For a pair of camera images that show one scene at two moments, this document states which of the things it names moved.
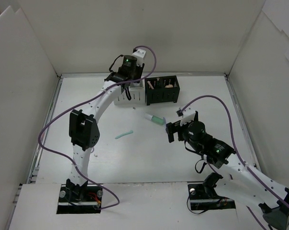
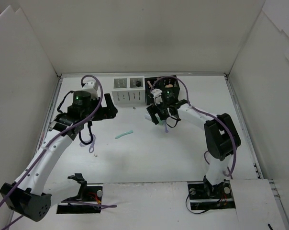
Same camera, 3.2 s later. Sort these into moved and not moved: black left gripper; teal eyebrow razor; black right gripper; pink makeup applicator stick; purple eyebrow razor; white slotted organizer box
Moved: black right gripper; black left gripper
Not moved: purple eyebrow razor; teal eyebrow razor; pink makeup applicator stick; white slotted organizer box
